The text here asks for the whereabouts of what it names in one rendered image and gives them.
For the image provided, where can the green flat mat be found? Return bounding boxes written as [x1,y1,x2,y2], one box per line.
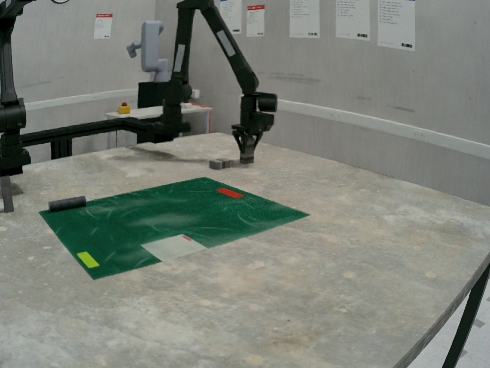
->
[39,177,311,280]

